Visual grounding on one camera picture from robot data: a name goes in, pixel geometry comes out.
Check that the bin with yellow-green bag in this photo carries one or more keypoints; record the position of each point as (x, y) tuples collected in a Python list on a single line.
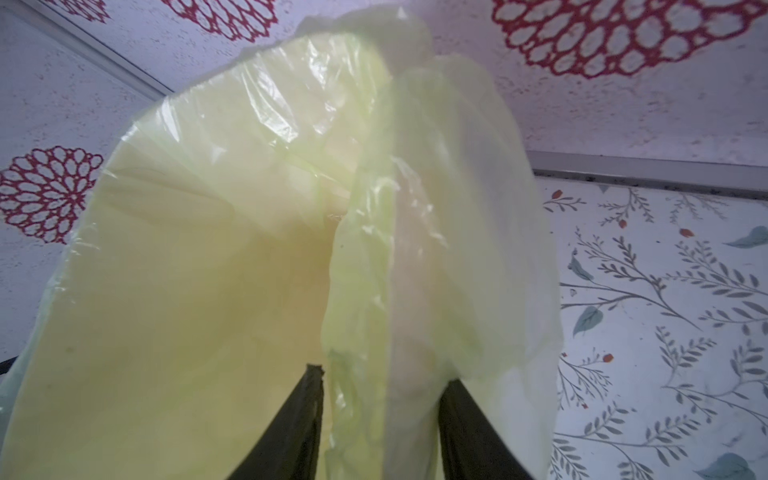
[(347, 198)]

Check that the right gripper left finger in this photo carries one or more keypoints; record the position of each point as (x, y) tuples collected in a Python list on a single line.
[(289, 447)]

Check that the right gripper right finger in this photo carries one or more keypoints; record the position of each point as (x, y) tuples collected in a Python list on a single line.
[(470, 447)]

